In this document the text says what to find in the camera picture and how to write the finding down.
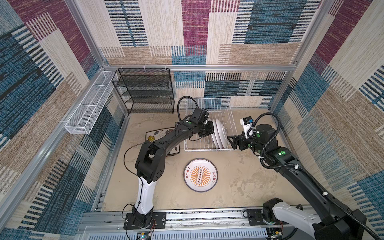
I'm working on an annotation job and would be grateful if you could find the white round plate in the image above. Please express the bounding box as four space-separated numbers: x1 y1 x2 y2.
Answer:
184 158 219 193
211 119 220 149
214 119 224 149
216 119 228 149

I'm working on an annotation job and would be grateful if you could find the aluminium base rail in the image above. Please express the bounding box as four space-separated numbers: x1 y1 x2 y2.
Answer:
74 205 337 240

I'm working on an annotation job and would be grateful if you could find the white wire dish rack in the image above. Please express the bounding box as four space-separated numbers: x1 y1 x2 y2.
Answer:
181 98 238 152

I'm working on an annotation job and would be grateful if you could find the black wire shelf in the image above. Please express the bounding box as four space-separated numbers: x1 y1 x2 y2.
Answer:
112 68 175 114

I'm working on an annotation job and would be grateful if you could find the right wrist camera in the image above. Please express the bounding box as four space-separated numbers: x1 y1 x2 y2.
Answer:
240 116 254 139

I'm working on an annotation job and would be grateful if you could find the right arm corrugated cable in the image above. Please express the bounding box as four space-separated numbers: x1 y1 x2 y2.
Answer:
251 112 382 240

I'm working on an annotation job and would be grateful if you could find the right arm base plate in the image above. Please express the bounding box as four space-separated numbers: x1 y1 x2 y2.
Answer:
243 209 289 226

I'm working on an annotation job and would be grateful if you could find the white mesh wall basket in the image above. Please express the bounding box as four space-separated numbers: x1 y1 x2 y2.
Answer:
65 71 115 135

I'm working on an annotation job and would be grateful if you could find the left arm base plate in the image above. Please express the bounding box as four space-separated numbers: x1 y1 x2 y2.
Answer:
123 212 167 230

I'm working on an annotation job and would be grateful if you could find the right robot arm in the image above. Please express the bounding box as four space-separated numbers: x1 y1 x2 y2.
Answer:
228 124 367 240

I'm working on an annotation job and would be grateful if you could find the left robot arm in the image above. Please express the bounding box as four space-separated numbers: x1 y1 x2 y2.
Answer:
132 108 214 227

